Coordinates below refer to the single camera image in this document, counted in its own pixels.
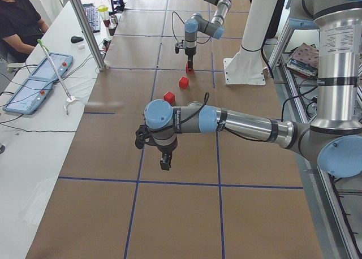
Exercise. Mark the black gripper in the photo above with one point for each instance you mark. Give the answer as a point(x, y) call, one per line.
point(190, 53)
point(165, 150)

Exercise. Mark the red block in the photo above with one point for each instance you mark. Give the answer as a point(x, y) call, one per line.
point(189, 68)
point(184, 82)
point(169, 97)

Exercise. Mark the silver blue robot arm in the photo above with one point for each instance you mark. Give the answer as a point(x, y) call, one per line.
point(212, 28)
point(332, 140)

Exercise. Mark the metal cup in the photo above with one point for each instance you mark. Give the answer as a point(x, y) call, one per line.
point(113, 20)

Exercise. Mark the yellow lid cup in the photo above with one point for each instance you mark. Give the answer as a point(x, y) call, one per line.
point(103, 11)

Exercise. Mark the black keyboard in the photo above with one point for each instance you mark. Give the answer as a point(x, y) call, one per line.
point(93, 17)

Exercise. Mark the stack of books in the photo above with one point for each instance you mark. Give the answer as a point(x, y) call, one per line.
point(304, 60)

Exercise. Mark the black computer mouse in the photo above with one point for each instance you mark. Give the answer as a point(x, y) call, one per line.
point(76, 39)

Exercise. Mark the lower blue teach pendant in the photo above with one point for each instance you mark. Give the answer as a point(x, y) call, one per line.
point(28, 97)

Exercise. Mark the person in black shirt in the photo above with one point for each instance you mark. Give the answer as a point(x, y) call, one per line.
point(21, 27)

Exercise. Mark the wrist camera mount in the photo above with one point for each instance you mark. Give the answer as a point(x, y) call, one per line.
point(143, 137)
point(179, 46)

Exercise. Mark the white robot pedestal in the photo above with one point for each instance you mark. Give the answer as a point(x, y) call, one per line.
point(246, 68)

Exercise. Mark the aluminium frame post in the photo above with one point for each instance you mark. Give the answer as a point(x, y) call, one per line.
point(88, 34)

